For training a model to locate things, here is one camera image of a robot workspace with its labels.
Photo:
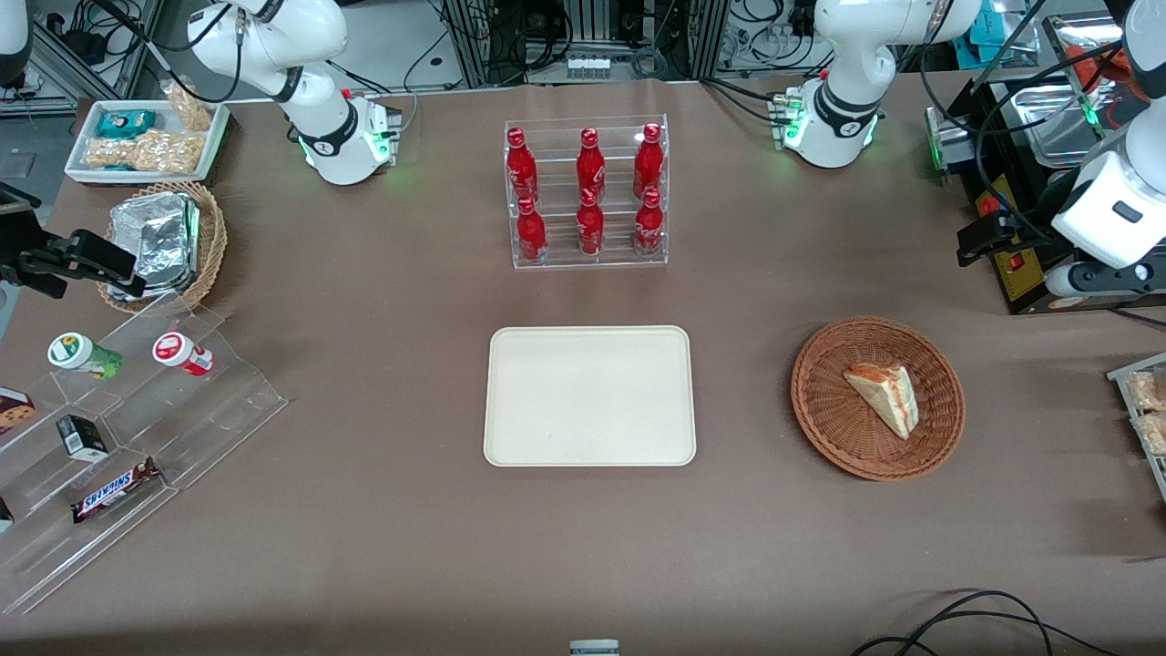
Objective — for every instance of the clear acrylic stepped stand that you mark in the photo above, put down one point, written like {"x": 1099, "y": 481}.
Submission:
{"x": 209, "y": 419}

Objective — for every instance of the teal snack packet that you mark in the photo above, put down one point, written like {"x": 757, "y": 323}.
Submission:
{"x": 126, "y": 123}

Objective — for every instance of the snickers chocolate bar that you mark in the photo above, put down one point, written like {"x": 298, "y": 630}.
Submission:
{"x": 114, "y": 492}

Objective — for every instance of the dark equipment rack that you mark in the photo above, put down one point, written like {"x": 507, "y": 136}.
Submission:
{"x": 583, "y": 27}

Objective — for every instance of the red yogurt cup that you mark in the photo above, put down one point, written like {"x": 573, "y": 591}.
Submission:
{"x": 182, "y": 353}

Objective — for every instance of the green yogurt cup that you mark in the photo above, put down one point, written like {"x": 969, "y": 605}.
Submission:
{"x": 82, "y": 355}

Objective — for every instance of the foil wrapped package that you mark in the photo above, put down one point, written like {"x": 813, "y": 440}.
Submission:
{"x": 155, "y": 241}

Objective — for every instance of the round brown wicker basket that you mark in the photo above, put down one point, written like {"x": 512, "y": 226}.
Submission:
{"x": 838, "y": 428}

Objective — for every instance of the black food warmer appliance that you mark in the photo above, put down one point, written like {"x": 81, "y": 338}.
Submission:
{"x": 1025, "y": 287}

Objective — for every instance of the brown cookie box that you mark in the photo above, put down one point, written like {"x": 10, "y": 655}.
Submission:
{"x": 14, "y": 412}

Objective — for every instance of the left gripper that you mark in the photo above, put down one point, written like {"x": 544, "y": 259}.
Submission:
{"x": 1032, "y": 239}

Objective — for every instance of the triangular sandwich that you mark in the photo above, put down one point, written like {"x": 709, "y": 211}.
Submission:
{"x": 888, "y": 401}

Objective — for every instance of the cream plastic tray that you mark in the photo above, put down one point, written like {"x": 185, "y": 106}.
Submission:
{"x": 588, "y": 396}

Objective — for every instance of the steel food pan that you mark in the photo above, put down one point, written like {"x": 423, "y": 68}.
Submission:
{"x": 1057, "y": 128}

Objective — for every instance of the clear wrapped pastry pack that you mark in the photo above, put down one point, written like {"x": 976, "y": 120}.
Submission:
{"x": 1153, "y": 434}
{"x": 1150, "y": 390}

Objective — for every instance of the red emergency stop button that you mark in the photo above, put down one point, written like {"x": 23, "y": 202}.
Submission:
{"x": 989, "y": 206}

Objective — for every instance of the small black box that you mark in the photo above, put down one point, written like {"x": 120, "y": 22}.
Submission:
{"x": 84, "y": 437}

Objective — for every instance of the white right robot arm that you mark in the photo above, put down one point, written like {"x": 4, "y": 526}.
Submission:
{"x": 319, "y": 128}

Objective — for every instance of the white rectangular snack tray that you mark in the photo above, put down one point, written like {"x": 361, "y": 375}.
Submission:
{"x": 82, "y": 173}

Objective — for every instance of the small clear nut bag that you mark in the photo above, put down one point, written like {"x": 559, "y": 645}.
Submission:
{"x": 189, "y": 105}

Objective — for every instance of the white power strip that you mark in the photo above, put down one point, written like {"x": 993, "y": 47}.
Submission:
{"x": 588, "y": 66}

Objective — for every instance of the clear acrylic bottle rack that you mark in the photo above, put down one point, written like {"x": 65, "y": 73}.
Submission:
{"x": 560, "y": 260}

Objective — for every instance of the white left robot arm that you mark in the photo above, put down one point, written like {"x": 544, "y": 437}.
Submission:
{"x": 833, "y": 114}

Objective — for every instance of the light wicker basket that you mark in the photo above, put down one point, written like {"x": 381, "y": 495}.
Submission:
{"x": 211, "y": 246}

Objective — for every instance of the small grey device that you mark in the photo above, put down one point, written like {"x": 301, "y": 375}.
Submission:
{"x": 594, "y": 648}

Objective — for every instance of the metal cylinder with green light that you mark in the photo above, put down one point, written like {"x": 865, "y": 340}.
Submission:
{"x": 943, "y": 146}

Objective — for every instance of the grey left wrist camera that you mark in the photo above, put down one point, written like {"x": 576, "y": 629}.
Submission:
{"x": 1093, "y": 279}

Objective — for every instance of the large clear nut bag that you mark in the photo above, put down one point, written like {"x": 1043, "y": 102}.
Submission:
{"x": 150, "y": 153}

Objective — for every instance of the red cola bottle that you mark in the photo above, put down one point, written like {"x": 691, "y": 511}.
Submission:
{"x": 590, "y": 169}
{"x": 520, "y": 169}
{"x": 649, "y": 228}
{"x": 531, "y": 235}
{"x": 590, "y": 228}
{"x": 648, "y": 164}

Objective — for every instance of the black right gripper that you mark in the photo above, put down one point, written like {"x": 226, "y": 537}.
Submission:
{"x": 20, "y": 239}

